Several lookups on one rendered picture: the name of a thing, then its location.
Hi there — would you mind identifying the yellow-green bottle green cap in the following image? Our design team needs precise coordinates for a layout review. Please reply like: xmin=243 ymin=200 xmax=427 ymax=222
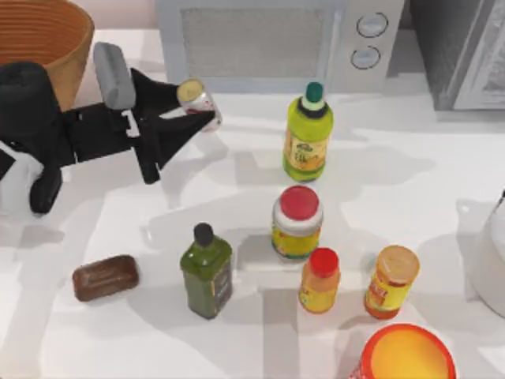
xmin=282 ymin=81 xmax=335 ymax=183

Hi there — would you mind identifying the red and white can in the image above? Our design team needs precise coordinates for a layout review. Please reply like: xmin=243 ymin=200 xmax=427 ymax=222
xmin=176 ymin=77 xmax=223 ymax=134

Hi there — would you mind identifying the brown bread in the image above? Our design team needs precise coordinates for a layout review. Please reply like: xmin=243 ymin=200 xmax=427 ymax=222
xmin=71 ymin=253 xmax=140 ymax=303

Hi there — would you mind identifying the orange can yellow label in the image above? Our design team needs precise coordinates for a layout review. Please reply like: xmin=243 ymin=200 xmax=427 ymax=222
xmin=363 ymin=244 xmax=421 ymax=321

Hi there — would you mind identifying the dark green bottle black cap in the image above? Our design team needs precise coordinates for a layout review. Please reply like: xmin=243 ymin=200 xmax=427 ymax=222
xmin=179 ymin=222 xmax=234 ymax=321

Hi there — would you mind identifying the pale microwave oven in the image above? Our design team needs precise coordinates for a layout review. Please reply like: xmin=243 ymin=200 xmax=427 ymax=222
xmin=154 ymin=0 xmax=408 ymax=94

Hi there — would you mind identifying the orange bottle red cap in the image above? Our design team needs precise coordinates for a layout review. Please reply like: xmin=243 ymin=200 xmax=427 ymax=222
xmin=297 ymin=246 xmax=342 ymax=315

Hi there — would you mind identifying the red tub yellow inside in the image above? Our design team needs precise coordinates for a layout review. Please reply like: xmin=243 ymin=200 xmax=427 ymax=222
xmin=348 ymin=323 xmax=459 ymax=379

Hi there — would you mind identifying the microwave knob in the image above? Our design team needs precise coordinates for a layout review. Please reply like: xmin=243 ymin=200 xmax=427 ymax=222
xmin=356 ymin=11 xmax=390 ymax=37
xmin=350 ymin=44 xmax=383 ymax=72

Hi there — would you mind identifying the red-lidded jar yellow label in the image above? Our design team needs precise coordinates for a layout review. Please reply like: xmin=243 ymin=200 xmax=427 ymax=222
xmin=271 ymin=185 xmax=325 ymax=262

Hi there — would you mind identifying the orange woven basket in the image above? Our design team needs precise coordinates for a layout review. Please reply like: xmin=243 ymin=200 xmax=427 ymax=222
xmin=0 ymin=0 xmax=96 ymax=114

